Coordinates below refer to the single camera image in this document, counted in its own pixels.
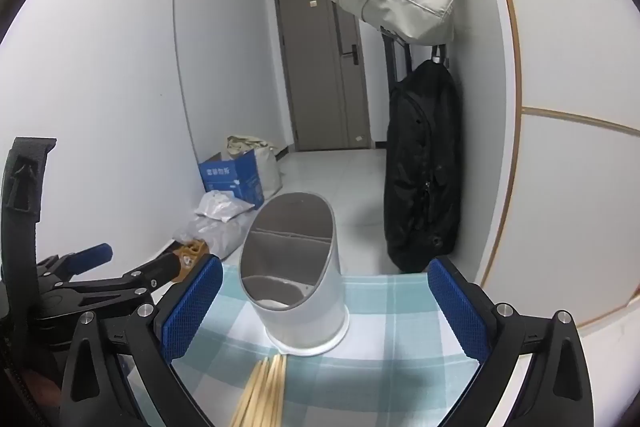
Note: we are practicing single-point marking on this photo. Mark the blue cardboard box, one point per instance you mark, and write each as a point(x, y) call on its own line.
point(230, 177)

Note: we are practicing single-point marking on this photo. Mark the grey-brown door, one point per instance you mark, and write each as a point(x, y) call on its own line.
point(310, 72)

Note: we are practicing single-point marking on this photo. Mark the grey plastic bag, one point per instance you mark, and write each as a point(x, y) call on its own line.
point(220, 237)

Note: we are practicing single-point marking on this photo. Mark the white utensil holder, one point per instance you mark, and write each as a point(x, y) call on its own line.
point(310, 307)

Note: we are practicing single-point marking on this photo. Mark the bundle of wooden chopsticks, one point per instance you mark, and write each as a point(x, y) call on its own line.
point(265, 392)

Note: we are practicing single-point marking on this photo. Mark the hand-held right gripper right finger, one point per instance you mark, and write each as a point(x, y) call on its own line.
point(457, 312)

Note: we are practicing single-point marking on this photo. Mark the teal checked tablecloth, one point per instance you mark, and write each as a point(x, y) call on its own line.
point(390, 357)

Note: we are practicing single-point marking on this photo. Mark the black backpack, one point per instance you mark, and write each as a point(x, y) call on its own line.
point(425, 157)

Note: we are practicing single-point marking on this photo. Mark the beige canvas tote bag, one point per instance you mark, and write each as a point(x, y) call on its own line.
point(267, 172)

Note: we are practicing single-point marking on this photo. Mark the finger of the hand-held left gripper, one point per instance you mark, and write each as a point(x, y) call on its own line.
point(92, 254)
point(157, 268)

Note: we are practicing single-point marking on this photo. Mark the white plastic package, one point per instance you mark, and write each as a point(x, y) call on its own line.
point(220, 207)

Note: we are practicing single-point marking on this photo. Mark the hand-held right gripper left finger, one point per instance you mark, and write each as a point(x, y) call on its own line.
point(192, 307)

